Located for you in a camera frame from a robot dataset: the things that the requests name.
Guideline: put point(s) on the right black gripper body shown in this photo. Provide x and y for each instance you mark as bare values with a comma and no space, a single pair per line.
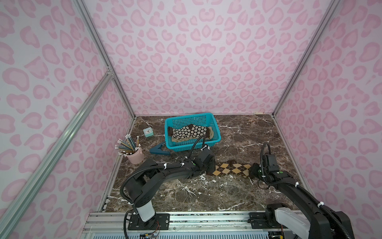
256,171

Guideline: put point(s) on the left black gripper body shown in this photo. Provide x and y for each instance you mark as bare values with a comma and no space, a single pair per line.
210,164

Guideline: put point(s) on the daisy sock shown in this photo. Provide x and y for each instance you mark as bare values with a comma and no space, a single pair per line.
191,132

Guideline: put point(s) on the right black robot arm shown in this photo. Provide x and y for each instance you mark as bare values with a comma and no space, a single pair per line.
317,220

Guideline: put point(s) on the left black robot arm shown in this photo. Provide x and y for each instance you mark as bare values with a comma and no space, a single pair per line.
141,186

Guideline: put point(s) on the teal plastic basket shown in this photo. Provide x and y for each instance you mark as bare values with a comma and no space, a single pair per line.
182,132

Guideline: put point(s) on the small teal clock cube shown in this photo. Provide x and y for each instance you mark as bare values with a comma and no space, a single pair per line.
148,132

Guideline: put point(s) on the bundle of pencils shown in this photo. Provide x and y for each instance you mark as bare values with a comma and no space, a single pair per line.
128,146

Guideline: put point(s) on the aluminium front rail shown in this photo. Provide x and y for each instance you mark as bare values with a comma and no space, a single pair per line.
202,225

